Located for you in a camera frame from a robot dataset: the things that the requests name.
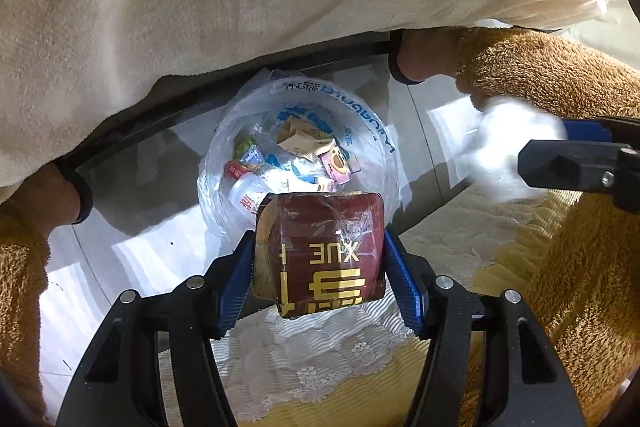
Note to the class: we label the person's left leg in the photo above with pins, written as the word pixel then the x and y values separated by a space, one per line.
pixel 25 267

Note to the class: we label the white tissue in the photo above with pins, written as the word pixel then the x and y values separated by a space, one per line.
pixel 500 147

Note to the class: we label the waste bin with clear bag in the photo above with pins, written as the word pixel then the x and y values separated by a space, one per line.
pixel 350 117

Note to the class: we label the small white plastic bottle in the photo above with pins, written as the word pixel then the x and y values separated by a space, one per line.
pixel 247 199

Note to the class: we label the dark red gold-print box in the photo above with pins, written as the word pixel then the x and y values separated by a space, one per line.
pixel 325 252

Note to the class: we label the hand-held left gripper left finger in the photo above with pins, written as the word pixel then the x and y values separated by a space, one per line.
pixel 232 287

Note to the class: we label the small red wrapper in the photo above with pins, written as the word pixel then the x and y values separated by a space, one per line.
pixel 236 171

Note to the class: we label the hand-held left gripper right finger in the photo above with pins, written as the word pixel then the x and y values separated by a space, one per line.
pixel 407 292

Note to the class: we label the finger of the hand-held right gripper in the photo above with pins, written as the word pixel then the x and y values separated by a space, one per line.
pixel 580 169
pixel 595 129

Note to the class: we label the crumpled tan paper carton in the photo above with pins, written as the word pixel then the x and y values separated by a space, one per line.
pixel 302 139

